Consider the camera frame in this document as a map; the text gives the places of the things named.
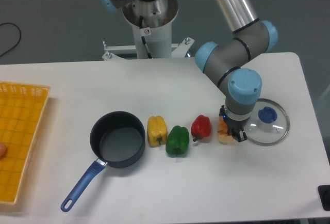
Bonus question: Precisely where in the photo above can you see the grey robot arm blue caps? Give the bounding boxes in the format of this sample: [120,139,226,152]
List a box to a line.
[102,0,278,142]

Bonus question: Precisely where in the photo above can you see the glass lid blue knob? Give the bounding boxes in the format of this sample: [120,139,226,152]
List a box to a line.
[244,98,290,146]

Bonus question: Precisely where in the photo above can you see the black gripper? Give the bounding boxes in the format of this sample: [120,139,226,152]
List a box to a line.
[223,116,249,142]

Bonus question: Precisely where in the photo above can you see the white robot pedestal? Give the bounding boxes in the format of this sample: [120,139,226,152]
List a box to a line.
[102,0,194,60]

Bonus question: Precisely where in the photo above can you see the dark saucepan blue handle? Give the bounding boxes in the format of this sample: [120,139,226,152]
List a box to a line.
[60,111,145,212]

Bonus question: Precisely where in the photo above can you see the black cable on floor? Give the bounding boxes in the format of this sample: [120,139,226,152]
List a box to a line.
[0,22,22,57]

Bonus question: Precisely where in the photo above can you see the yellow woven basket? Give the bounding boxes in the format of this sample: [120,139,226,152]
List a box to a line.
[1,82,51,205]

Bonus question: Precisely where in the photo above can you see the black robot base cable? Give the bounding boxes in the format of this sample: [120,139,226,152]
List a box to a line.
[139,15,153,59]

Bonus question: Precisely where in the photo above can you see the black table corner device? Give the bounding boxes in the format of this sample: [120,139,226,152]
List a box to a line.
[318,185,330,211]

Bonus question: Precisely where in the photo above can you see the red bell pepper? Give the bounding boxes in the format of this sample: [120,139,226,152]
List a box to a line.
[191,115,211,142]

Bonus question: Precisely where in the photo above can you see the fingertip at left edge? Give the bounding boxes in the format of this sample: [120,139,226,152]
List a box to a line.
[0,142,7,158]

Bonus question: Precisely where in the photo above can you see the green bell pepper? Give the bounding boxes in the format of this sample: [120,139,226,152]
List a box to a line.
[166,125,190,156]

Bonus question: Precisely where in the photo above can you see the yellow bell pepper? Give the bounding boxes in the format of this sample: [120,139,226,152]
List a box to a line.
[147,116,168,148]

